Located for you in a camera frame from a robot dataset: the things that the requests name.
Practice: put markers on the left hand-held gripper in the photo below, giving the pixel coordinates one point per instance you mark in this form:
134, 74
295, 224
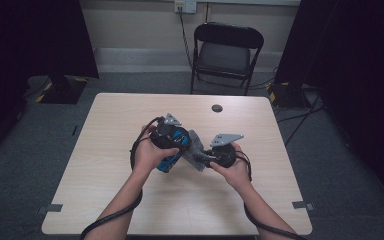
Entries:
163, 138

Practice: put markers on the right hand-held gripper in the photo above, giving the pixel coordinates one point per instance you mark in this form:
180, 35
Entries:
225, 155

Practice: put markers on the blue toy car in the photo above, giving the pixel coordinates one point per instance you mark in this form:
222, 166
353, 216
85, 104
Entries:
168, 163

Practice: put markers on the grey cloth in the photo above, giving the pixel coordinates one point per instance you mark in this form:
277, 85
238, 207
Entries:
196, 153

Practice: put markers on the person's right hand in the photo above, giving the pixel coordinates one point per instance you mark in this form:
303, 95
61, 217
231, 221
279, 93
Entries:
238, 175

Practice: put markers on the person's left hand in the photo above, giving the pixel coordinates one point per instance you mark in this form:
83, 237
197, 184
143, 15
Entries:
148, 158

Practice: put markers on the round table grommet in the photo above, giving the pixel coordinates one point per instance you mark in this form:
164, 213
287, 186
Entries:
217, 108

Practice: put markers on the black stand base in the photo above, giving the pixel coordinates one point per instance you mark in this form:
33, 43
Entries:
63, 91
288, 96

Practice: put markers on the grey tape strip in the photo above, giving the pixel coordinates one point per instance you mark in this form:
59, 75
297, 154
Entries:
50, 208
302, 205

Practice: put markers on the black folding chair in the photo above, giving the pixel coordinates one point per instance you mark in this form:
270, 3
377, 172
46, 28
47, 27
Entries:
225, 58

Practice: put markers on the black curtain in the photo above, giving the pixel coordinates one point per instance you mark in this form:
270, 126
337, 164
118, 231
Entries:
353, 66
30, 50

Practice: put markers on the white wall socket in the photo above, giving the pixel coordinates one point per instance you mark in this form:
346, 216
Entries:
185, 6

